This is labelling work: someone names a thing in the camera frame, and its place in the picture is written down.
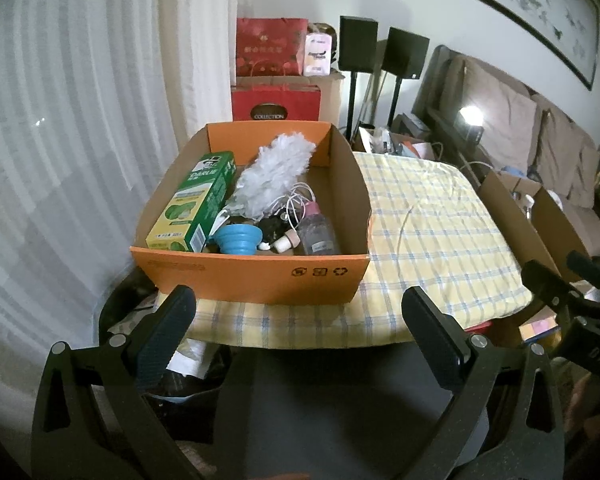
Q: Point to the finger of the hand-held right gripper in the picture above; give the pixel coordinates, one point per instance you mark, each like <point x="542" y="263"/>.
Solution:
<point x="545" y="282"/>
<point x="592" y="270"/>

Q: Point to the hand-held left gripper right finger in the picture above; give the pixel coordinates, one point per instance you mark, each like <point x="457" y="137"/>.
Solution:
<point x="430" y="330"/>

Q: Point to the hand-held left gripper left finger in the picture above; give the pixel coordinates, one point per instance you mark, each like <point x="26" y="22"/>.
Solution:
<point x="167" y="340"/>

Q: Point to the orange cardboard box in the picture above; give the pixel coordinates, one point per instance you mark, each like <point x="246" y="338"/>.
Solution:
<point x="250" y="277"/>

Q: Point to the blue collapsible funnel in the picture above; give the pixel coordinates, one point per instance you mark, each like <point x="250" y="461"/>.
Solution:
<point x="237" y="237"/>

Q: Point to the green toothpaste box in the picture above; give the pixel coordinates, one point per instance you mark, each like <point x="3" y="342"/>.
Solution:
<point x="190" y="205"/>

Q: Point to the clear bottle pink cap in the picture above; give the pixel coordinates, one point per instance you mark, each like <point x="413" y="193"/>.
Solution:
<point x="317" y="235"/>

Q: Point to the beige stopper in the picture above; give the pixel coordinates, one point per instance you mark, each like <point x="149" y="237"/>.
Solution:
<point x="286" y="244"/>

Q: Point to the black clamp mount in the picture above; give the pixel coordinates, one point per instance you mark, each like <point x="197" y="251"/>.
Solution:
<point x="272" y="227"/>

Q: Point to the white fluffy duster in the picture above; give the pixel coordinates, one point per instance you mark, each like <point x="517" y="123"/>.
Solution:
<point x="275" y="170"/>

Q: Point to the open brown cardboard box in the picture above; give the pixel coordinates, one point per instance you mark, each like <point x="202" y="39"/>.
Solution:
<point x="505" y="215"/>

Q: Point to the yellow checked tablecloth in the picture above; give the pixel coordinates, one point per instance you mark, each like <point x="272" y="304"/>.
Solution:
<point x="430" y="240"/>

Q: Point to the beige sofa cushion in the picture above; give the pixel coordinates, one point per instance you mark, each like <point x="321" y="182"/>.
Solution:
<point x="565" y="160"/>
<point x="495" y="115"/>

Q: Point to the light blue object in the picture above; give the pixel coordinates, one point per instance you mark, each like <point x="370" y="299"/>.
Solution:
<point x="515" y="171"/>

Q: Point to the black lamp with light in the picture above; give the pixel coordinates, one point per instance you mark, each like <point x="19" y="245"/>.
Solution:
<point x="472" y="117"/>

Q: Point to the clutter of clear plastic items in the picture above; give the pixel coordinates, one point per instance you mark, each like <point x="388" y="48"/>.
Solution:
<point x="420" y="150"/>

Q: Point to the white curtain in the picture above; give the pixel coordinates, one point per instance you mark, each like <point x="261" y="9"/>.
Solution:
<point x="55" y="160"/>

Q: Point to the brown sofa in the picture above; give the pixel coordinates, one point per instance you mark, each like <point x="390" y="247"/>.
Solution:
<point x="430" y="90"/>

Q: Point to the black speaker stand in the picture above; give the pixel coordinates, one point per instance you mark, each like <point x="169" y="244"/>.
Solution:
<point x="352" y="110"/>
<point x="396" y="105"/>

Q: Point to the black speaker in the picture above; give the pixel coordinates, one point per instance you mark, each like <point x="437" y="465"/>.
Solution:
<point x="405" y="55"/>
<point x="358" y="45"/>

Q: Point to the white tissue pack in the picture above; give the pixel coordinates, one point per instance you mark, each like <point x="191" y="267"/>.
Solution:
<point x="317" y="55"/>

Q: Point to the red gift bag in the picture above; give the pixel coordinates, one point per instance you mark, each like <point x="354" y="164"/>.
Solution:
<point x="270" y="47"/>

